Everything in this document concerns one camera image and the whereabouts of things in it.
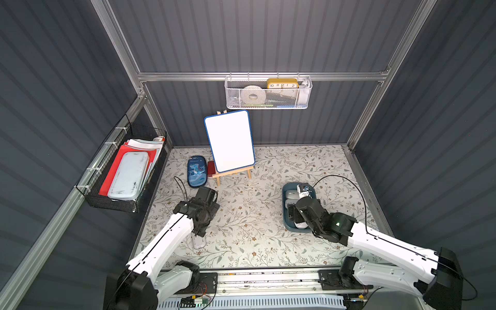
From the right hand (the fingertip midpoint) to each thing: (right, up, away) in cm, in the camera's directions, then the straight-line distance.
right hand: (300, 202), depth 79 cm
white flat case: (-64, +11, -12) cm, 66 cm away
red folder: (-70, +8, -14) cm, 72 cm away
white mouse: (-43, -18, +4) cm, 47 cm away
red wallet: (-43, +13, +24) cm, 51 cm away
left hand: (-38, -6, +3) cm, 38 cm away
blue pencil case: (-50, +12, +26) cm, 58 cm away
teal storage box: (-4, -11, +4) cm, 12 cm away
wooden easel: (-38, +11, +20) cm, 44 cm away
